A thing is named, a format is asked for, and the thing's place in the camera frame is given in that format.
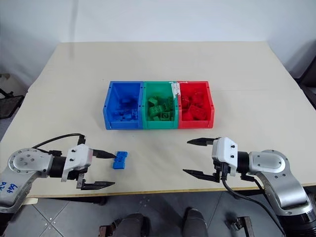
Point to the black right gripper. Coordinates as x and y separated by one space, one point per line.
222 170

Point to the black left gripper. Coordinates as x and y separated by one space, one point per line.
73 174

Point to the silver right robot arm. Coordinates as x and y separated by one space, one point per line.
276 170

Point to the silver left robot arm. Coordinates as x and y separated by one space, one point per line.
27 164

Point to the blue toy building block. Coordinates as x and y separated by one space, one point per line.
120 160
126 100

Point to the red toy building block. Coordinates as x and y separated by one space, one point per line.
187 115
198 96
186 100
200 112

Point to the green toy building block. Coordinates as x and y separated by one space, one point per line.
153 100
170 101
156 110
165 115

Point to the dark rounded shape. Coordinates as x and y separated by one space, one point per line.
134 225
195 222

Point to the red plastic bin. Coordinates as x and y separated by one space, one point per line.
195 87

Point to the white tape strip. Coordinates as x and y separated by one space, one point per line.
175 89

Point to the green plastic bin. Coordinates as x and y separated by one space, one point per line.
158 87

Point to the blue plastic bin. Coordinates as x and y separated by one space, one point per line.
123 89

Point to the dark chair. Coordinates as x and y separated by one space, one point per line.
304 71

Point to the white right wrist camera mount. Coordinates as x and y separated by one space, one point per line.
225 151

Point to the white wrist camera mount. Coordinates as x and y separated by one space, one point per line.
77 158
225 151

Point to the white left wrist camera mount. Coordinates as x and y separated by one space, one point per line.
77 158

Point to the dark table leg bracket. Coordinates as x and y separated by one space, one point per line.
100 200

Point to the rusty metal bracket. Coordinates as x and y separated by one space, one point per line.
106 230
240 225

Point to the black metal frame stand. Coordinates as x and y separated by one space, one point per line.
8 105

